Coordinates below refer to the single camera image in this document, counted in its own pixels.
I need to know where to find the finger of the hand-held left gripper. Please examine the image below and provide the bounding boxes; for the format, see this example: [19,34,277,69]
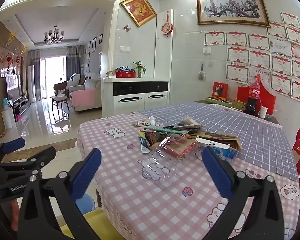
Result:
[0,146,57,180]
[0,137,26,164]

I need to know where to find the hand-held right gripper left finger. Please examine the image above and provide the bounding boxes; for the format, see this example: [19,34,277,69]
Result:
[17,148,102,240]

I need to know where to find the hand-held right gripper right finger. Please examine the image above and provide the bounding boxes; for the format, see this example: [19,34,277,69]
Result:
[202,146,285,240]

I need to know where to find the blue trash bin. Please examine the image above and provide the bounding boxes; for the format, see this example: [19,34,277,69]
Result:
[76,195,95,214]

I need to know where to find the red snack packet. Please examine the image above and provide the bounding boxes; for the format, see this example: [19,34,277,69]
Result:
[162,136,198,159]

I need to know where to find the clear plastic bottle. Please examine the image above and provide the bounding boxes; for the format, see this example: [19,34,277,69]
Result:
[141,135,190,190]

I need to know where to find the blue paper carton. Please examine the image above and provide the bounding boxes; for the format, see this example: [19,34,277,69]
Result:
[197,145,239,159]

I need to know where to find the white cylinder bin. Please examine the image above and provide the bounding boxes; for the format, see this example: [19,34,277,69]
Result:
[2,109,17,129]

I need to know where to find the brown cardboard box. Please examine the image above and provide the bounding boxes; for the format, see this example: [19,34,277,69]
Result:
[195,130,242,153]

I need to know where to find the dark tv stand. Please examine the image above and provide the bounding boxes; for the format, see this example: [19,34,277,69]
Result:
[12,100,31,115]

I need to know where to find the yellow cushion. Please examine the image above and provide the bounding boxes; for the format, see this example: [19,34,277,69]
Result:
[60,210,103,240]

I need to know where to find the pink checked tablecloth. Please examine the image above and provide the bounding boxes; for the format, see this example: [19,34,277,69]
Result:
[76,101,300,240]

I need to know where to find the purple checked cloth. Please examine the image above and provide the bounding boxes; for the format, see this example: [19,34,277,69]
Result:
[135,102,299,183]

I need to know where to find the grey white packet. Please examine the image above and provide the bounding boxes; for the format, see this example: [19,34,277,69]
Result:
[177,117,202,128]

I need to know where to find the white standing air conditioner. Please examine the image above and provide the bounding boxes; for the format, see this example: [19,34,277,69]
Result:
[27,65,35,103]

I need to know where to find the green toothbrush package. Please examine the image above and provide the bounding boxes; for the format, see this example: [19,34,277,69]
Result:
[144,126,180,132]

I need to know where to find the flat green gift box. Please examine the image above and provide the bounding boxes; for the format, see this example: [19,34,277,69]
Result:
[205,96,245,110]

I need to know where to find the dark wooden chair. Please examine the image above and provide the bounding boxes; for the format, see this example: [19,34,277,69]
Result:
[50,82,70,110]

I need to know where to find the pink blanket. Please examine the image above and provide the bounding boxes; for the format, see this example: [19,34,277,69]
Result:
[72,89,95,107]

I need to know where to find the white sideboard cabinet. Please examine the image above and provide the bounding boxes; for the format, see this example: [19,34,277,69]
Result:
[102,77,169,118]

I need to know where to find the red cartoon box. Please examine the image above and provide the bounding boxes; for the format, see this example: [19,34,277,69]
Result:
[212,82,228,100]

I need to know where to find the beige sofa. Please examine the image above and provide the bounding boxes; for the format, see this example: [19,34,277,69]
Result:
[69,79,102,112]

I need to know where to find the red gift bag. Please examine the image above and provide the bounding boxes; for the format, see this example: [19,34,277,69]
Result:
[237,81,277,117]

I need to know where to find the white armchair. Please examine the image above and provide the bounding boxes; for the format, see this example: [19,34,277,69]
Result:
[65,74,82,90]

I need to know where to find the grey curtain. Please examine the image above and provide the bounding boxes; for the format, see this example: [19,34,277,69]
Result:
[27,49,42,103]
[66,45,85,98]

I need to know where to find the cola bottle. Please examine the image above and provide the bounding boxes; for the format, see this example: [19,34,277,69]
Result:
[245,74,263,116]

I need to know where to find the red gift box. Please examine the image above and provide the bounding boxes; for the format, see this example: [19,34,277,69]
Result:
[116,70,137,78]

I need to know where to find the black chandelier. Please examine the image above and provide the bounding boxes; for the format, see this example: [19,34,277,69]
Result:
[43,25,65,44]

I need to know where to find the green potted plant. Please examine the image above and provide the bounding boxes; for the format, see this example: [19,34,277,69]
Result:
[132,60,146,78]

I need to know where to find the red round hanging ornament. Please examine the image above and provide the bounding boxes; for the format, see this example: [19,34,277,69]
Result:
[161,10,174,37]

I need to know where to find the framed plum blossom picture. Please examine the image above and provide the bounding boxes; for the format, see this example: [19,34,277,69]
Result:
[196,0,271,28]

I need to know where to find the red diamond framed picture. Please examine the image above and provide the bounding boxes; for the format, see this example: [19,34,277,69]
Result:
[120,0,157,28]

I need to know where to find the red paper wall decorations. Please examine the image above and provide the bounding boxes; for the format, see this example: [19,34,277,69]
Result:
[0,52,23,68]

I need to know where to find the wall of award certificates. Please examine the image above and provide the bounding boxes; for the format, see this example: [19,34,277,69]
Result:
[204,11,300,104]

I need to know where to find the black wall picture frames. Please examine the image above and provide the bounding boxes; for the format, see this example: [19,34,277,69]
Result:
[88,36,97,53]

